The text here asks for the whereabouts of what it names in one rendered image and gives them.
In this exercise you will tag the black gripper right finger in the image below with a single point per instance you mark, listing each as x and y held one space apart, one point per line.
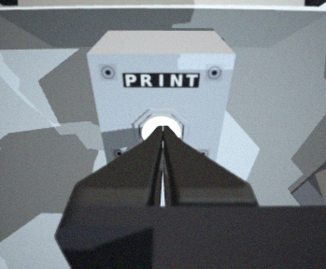
196 180

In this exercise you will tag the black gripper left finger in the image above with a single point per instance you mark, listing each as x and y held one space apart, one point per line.
130 178

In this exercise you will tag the grey bench mat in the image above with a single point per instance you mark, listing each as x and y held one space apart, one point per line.
273 135

